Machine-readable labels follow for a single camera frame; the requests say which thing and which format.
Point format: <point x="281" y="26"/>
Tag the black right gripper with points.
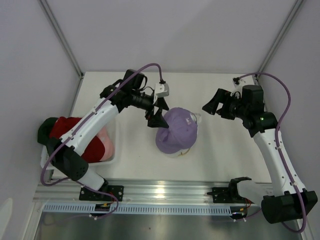
<point x="222" y="96"/>

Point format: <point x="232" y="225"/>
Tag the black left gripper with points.
<point x="158" y="120"/>

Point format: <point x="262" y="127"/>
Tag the purple baseball cap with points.
<point x="181" y="134"/>

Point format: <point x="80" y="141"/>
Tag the pink baseball cap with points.
<point x="108" y="146"/>

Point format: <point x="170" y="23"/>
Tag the red baseball cap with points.
<point x="81" y="135"/>

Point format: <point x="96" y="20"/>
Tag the white baseball cap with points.
<point x="197" y="118"/>

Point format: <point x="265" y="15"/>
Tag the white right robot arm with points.
<point x="290" y="199"/>

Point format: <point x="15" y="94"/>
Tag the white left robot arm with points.
<point x="65" y="153"/>

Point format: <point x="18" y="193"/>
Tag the white plastic basket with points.
<point x="112" y="131"/>

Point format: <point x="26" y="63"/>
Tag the dark green baseball cap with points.
<point x="43" y="133"/>

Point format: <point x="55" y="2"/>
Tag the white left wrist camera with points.
<point x="161" y="90"/>

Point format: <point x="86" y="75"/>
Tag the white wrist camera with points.
<point x="161" y="90"/>
<point x="238" y="84"/>

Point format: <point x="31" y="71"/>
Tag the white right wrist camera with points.
<point x="238" y="84"/>

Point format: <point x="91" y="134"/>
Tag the gold wire hat stand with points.
<point x="183" y="152"/>

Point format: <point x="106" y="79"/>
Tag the aluminium mounting rail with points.
<point x="149" y="192"/>

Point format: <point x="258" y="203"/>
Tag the right aluminium frame post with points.
<point x="281" y="34"/>

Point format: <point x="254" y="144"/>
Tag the aluminium frame post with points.
<point x="49" y="14"/>
<point x="281" y="34"/>

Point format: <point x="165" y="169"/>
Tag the white slotted cable duct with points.
<point x="142" y="209"/>

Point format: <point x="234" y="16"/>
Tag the left aluminium frame post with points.
<point x="49" y="14"/>

